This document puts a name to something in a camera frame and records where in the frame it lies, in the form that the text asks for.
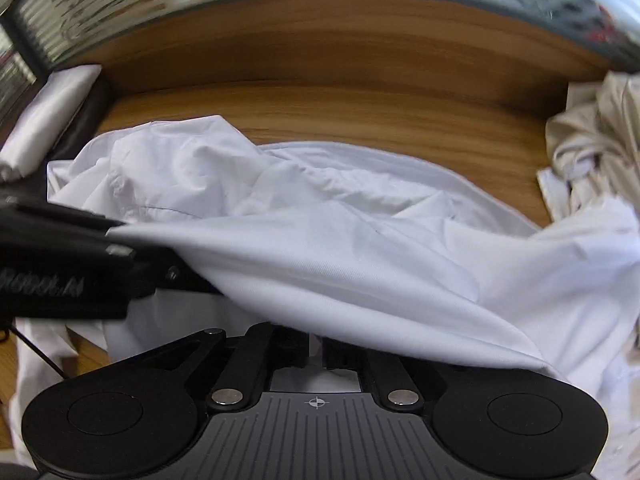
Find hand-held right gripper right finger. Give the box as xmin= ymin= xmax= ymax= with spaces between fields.
xmin=324 ymin=337 xmax=468 ymax=413

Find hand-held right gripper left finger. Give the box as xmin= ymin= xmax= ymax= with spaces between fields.
xmin=105 ymin=322 xmax=310 ymax=413

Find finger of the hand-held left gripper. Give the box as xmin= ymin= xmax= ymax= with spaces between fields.
xmin=125 ymin=245 xmax=223 ymax=297
xmin=50 ymin=204 xmax=127 ymax=234

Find white long-sleeved coat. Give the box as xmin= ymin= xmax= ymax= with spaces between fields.
xmin=10 ymin=115 xmax=640 ymax=480

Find folded dark grey garment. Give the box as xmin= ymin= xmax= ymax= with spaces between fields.
xmin=47 ymin=80 xmax=113 ymax=161

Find folded white garment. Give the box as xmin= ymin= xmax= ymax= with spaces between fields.
xmin=0 ymin=64 xmax=103 ymax=181

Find beige crumpled garment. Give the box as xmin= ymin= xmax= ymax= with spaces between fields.
xmin=537 ymin=71 xmax=640 ymax=221

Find black cable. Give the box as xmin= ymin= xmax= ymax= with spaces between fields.
xmin=7 ymin=317 xmax=68 ymax=383

